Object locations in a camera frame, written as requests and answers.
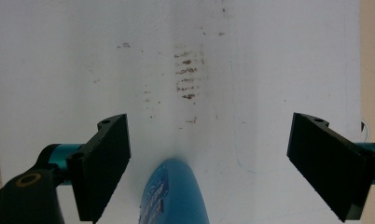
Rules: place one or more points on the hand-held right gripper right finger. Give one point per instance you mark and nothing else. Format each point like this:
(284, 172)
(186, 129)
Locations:
(328, 165)

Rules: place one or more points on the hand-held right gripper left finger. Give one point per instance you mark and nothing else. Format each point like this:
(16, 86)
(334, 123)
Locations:
(101, 161)

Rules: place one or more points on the blue bottle with white cap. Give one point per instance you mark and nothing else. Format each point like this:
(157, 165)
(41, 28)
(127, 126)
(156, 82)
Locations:
(176, 196)

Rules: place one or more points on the white paper sheet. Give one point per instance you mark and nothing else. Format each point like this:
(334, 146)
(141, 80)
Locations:
(83, 62)

